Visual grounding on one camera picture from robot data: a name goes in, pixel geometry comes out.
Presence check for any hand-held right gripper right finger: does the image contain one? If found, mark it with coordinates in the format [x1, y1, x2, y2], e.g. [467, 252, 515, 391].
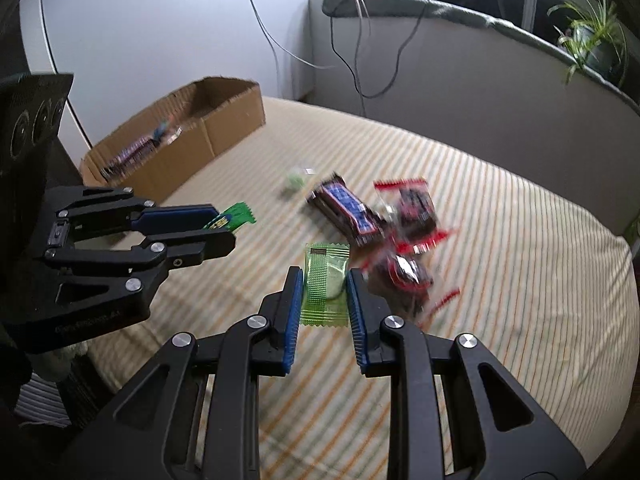
[346, 268, 586, 480]

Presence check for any striped fabric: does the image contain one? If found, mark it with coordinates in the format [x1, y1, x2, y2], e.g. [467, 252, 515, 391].
[15, 380, 66, 426]

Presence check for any small brown chocolate bar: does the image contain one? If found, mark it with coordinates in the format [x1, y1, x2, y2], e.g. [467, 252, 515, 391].
[306, 172, 388, 248]

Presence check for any black cable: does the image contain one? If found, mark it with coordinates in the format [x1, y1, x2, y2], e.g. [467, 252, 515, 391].
[330, 0, 431, 118]

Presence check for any long white cable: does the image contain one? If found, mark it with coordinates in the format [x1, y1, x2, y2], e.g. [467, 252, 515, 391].
[235, 0, 336, 70]

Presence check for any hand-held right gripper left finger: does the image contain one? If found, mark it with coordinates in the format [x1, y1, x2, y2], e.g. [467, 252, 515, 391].
[65, 266, 306, 480]

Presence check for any green potted plant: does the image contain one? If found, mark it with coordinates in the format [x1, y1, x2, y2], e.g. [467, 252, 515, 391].
[547, 0, 631, 86]

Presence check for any brown cardboard box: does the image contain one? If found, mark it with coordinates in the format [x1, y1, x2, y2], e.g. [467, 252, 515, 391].
[80, 76, 266, 196]

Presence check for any red dark snack packet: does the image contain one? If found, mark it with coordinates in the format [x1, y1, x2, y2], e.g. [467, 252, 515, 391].
[374, 177, 441, 241]
[362, 227, 461, 321]

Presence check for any striped blanket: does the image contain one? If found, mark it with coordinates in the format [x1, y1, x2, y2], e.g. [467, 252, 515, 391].
[82, 95, 633, 480]

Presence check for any light green snack packet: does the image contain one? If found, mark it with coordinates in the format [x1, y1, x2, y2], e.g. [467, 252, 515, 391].
[300, 241, 351, 328]

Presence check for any grey window ledge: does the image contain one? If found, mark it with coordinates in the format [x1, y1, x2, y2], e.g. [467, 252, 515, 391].
[322, 0, 640, 106]

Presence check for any large brown chocolate bar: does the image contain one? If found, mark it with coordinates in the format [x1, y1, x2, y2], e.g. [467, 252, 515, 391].
[102, 135, 161, 173]

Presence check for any dark green black-label packet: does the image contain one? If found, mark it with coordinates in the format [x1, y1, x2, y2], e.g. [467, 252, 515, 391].
[205, 201, 258, 235]

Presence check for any green candy in clear wrapper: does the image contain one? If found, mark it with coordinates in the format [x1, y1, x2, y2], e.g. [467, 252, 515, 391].
[282, 165, 316, 196]

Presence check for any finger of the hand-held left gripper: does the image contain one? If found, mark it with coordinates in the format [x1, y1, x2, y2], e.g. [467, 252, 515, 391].
[60, 186, 222, 235]
[44, 231, 237, 311]

